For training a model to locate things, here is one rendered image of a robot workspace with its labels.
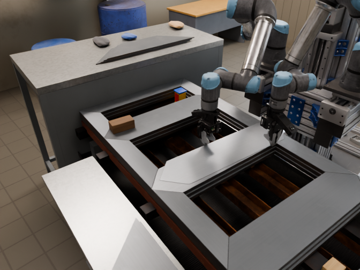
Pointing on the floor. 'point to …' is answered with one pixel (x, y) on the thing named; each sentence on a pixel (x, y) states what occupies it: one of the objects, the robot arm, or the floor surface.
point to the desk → (207, 18)
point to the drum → (121, 16)
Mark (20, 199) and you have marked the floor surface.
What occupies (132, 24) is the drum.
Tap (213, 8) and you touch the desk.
